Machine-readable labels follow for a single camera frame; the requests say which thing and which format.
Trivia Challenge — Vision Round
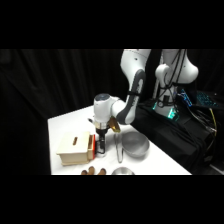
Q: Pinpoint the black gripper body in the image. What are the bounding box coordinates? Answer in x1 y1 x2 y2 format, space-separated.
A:
95 127 110 142

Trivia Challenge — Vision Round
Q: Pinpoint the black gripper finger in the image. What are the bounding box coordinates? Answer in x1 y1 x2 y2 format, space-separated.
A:
96 139 102 158
101 138 108 158

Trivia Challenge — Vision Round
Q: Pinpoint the light wooden drawer box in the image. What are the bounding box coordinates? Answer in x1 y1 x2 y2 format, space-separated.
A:
55 130 92 167

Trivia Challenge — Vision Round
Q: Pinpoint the yellow tag on wrist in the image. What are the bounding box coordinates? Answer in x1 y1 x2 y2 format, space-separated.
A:
109 117 122 134

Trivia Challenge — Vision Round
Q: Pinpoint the small silver metal bowl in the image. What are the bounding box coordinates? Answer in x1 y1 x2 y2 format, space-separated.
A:
110 166 136 176

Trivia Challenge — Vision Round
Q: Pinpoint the grey metal bowl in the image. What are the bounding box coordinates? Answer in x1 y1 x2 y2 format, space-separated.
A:
120 130 151 159

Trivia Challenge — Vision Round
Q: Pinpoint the black curtain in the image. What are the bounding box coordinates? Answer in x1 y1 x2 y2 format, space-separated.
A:
0 49 224 176

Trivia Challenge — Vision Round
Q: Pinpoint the blue backlit keyboard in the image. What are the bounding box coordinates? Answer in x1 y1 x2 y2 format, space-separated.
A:
195 90 220 110

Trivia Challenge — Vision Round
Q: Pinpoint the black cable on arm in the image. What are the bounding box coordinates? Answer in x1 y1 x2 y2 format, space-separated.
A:
159 49 194 108

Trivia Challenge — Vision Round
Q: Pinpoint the yellow cable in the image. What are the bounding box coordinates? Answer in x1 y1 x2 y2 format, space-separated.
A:
208 107 219 159

